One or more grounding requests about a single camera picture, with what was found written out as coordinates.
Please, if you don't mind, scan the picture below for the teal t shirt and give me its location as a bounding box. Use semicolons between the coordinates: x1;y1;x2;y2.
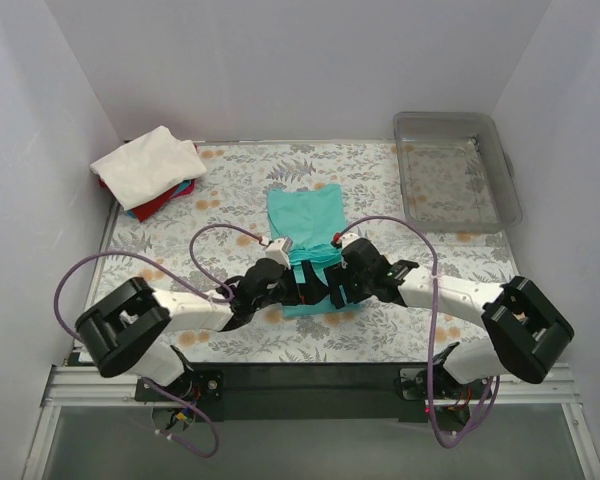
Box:
267;184;360;318

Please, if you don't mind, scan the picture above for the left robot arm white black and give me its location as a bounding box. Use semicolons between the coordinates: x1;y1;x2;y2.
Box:
75;258;330;400

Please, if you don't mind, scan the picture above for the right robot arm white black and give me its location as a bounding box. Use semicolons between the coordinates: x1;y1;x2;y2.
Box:
332;233;575;398

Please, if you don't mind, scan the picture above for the blue folded t shirt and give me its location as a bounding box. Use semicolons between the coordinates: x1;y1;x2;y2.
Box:
124;179;193;219

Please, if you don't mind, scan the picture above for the clear plastic bin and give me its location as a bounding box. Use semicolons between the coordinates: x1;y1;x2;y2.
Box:
393;112;522;234

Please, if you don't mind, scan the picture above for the white folded t shirt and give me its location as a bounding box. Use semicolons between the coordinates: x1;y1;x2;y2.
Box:
90;126;207;210

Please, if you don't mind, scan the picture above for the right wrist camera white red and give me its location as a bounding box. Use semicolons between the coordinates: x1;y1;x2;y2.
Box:
331;232;359;249

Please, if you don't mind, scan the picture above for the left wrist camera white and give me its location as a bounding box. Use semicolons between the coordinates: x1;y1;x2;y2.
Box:
264;237;293;269

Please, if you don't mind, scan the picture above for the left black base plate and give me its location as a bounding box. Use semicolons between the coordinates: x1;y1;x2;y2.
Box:
134;368;224;403

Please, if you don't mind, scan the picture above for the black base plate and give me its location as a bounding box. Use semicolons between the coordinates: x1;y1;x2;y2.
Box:
134;368;224;403
394;363;492;410

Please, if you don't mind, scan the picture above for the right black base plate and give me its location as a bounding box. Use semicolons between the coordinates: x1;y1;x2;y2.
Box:
394;363;492;410

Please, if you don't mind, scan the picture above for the aluminium front rail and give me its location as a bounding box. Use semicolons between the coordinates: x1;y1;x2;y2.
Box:
41;364;581;406

